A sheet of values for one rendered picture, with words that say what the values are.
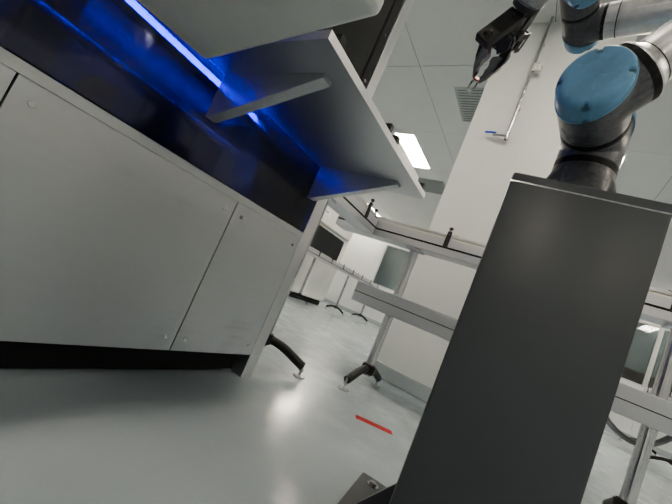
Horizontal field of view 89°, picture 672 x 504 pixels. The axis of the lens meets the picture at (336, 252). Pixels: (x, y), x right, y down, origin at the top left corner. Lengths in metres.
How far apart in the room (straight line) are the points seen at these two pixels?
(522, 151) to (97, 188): 2.55
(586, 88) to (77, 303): 1.11
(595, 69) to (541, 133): 2.12
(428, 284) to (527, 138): 1.25
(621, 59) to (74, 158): 1.02
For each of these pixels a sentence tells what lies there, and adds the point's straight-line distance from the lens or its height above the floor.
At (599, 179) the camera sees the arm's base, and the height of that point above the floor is 0.84.
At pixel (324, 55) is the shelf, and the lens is 0.78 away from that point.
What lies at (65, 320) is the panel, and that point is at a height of 0.15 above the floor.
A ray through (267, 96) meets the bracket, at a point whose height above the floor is 0.80.
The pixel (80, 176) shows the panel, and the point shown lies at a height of 0.46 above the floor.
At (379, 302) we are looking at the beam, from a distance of 1.99.
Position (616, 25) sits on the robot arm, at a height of 1.23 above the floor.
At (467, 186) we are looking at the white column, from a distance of 2.75.
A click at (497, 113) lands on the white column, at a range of 3.05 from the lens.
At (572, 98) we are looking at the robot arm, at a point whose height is 0.91.
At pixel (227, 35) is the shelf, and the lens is 0.72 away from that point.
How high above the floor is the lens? 0.45
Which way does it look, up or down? 6 degrees up
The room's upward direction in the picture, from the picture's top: 23 degrees clockwise
